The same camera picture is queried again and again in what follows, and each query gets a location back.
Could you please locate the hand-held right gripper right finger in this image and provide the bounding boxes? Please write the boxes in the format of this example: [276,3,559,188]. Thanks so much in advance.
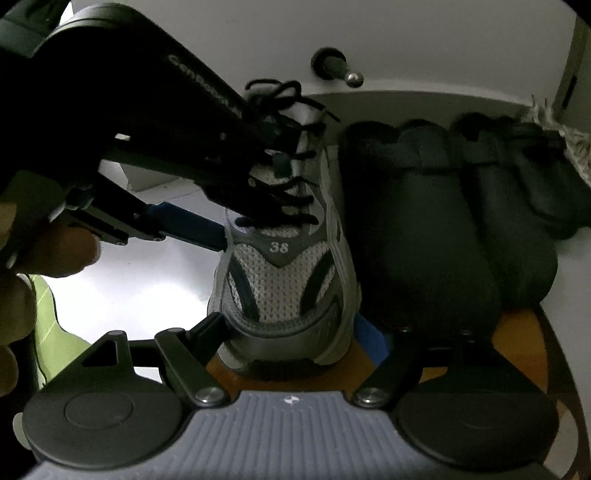
[353,315,500,408]

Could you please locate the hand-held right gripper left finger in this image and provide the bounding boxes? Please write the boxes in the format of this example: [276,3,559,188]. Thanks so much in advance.
[81,312,230,408]

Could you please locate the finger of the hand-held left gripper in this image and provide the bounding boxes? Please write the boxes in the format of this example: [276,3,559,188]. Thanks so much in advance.
[65,178,229,254]
[203,117,298,220]

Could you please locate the grey mesh sneaker black laces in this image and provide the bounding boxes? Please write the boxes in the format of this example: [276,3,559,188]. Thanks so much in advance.
[207,79,363,376]

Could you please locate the person's left hand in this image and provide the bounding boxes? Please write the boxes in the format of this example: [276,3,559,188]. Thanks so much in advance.
[0,203,102,398]

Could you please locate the black metal door stopper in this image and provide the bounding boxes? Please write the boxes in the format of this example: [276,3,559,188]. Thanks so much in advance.
[311,46,365,88]

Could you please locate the green cloth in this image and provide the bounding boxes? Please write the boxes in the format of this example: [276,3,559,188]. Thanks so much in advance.
[25,273,93,386]

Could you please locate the white door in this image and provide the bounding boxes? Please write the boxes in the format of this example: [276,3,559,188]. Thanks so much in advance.
[551,18,591,125]

